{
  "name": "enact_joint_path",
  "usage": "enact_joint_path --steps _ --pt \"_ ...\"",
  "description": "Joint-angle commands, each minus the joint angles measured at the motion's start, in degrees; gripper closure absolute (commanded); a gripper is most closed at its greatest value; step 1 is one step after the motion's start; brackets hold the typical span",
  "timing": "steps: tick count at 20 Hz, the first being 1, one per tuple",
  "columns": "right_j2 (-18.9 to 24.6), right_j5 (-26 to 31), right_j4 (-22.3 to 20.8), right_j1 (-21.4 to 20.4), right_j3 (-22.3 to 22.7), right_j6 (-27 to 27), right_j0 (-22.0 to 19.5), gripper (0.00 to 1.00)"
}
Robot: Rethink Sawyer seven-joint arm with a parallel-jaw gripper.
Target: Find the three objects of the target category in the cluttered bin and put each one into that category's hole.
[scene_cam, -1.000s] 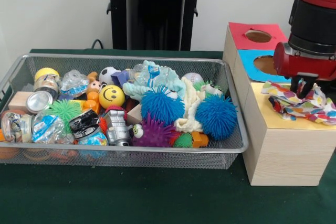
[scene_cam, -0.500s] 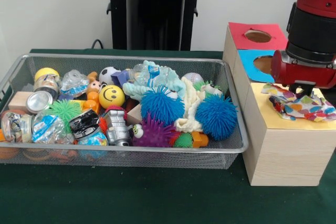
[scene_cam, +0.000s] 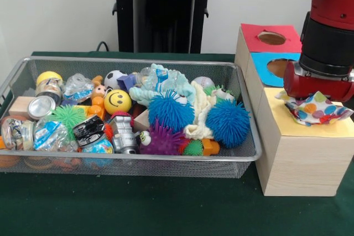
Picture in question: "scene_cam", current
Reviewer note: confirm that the blue spiky ball with eyes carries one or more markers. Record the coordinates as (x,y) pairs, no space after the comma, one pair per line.
(171,109)

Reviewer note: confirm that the yellow smiley ball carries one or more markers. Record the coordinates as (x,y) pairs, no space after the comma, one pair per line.
(117,101)

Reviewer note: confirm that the wooden box with three holes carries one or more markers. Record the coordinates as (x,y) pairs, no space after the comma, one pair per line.
(298,164)

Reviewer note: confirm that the polka dot cloth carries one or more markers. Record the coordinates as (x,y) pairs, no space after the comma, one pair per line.
(312,109)

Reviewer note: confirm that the light blue knitted cloth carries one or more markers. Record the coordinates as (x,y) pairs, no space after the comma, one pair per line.
(166,81)

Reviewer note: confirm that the dark green table cloth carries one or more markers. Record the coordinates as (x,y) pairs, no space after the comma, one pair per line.
(166,208)

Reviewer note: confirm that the black and white soccer ball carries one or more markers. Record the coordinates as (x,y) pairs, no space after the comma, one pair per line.
(114,79)

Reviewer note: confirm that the purple spiky toy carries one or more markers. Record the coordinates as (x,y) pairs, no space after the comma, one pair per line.
(161,140)

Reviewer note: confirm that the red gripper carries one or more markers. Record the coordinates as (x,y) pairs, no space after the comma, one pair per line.
(318,86)

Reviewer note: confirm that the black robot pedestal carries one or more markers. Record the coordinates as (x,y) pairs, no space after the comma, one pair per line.
(155,20)

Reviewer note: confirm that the cream knitted cloth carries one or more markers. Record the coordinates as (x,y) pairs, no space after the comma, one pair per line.
(200,109)

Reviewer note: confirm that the small green spiky ball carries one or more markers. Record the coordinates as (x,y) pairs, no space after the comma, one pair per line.
(192,148)

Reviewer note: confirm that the white baseball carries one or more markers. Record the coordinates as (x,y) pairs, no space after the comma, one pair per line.
(204,82)

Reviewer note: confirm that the silver mesh bin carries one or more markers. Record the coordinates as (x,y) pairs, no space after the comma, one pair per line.
(69,66)

